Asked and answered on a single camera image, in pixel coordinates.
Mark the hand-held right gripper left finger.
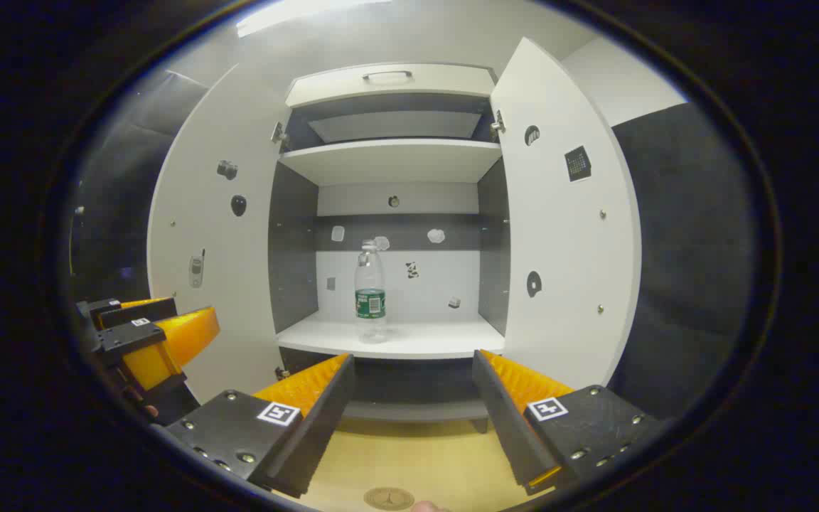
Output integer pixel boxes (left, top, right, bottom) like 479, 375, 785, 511
166, 353, 355, 498

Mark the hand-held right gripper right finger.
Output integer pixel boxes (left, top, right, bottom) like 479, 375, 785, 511
472, 349, 663, 496

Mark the round wooden coaster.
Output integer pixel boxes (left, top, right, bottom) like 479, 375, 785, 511
363, 486, 415, 511

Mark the clear plastic bottle green label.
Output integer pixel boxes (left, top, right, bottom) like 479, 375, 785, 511
354, 240, 387, 344

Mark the white and grey cabinet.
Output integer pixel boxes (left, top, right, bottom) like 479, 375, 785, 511
267, 63, 511, 434

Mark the black backdrop cloth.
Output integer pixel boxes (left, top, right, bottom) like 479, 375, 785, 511
607, 103, 762, 424

